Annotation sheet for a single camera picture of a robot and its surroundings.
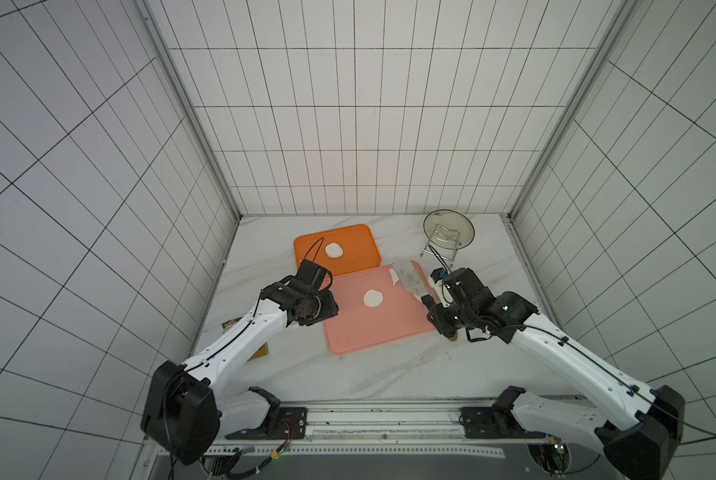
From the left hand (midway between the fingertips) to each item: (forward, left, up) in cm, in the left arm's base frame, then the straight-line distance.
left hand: (327, 316), depth 81 cm
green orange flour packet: (-6, +19, -11) cm, 23 cm away
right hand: (-2, -26, +4) cm, 26 cm away
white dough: (+11, -13, -10) cm, 20 cm away
